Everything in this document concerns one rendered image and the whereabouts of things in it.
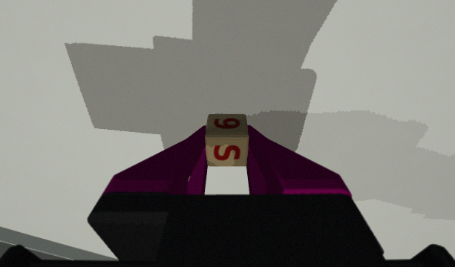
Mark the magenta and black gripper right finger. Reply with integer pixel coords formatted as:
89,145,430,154
246,125,352,198

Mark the beige letter block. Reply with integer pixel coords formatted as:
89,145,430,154
205,114,249,166

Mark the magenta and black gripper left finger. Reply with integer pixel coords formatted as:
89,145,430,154
102,125,208,194

